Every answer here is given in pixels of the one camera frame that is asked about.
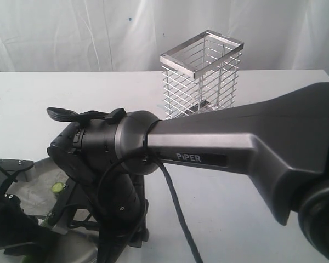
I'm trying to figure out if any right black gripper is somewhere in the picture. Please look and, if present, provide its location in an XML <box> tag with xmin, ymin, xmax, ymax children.
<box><xmin>97</xmin><ymin>175</ymin><xmax>149</xmax><ymax>262</ymax></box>

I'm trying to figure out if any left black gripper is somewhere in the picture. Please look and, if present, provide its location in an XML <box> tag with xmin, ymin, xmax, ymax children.
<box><xmin>0</xmin><ymin>191</ymin><xmax>58</xmax><ymax>262</ymax></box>

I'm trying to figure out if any green cucumber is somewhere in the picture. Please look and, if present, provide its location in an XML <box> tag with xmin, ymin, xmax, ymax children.
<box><xmin>20</xmin><ymin>217</ymin><xmax>51</xmax><ymax>263</ymax></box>

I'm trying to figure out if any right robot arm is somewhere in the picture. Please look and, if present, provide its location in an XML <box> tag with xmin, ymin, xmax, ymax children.
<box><xmin>47</xmin><ymin>82</ymin><xmax>329</xmax><ymax>262</ymax></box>

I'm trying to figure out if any green vegetable piece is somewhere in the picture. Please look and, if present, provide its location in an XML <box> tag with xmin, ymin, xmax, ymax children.
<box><xmin>51</xmin><ymin>182</ymin><xmax>64</xmax><ymax>195</ymax></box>

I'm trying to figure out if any round stainless steel plate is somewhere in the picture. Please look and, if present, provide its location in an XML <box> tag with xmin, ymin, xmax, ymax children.
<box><xmin>0</xmin><ymin>158</ymin><xmax>98</xmax><ymax>262</ymax></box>

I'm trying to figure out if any white backdrop curtain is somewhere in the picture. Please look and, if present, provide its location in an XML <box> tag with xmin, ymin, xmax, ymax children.
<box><xmin>0</xmin><ymin>1</ymin><xmax>329</xmax><ymax>75</ymax></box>

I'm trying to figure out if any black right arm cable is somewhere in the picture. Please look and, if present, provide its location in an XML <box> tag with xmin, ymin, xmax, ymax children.
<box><xmin>46</xmin><ymin>107</ymin><xmax>203</xmax><ymax>263</ymax></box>

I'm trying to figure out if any wire metal utensil rack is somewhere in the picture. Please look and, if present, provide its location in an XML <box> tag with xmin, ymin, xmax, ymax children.
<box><xmin>160</xmin><ymin>30</ymin><xmax>244</xmax><ymax>119</ymax></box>

